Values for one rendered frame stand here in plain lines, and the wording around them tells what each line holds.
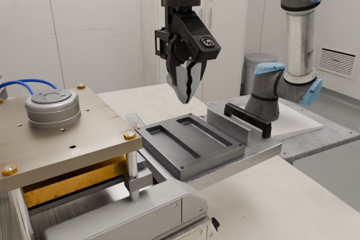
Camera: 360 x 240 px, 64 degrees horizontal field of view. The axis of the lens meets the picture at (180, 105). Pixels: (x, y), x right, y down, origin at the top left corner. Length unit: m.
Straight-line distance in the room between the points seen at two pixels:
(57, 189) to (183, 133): 0.32
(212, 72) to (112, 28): 1.11
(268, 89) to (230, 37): 1.90
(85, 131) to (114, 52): 2.60
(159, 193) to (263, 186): 0.50
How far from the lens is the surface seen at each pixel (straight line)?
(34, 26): 2.91
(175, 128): 0.68
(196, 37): 0.51
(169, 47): 0.56
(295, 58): 1.07
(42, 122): 0.47
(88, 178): 0.45
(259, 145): 0.68
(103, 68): 3.03
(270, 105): 1.24
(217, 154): 0.59
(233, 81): 3.23
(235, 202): 0.85
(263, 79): 1.20
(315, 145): 1.20
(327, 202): 0.94
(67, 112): 0.47
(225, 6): 2.98
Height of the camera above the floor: 1.31
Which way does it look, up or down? 23 degrees down
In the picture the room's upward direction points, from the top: straight up
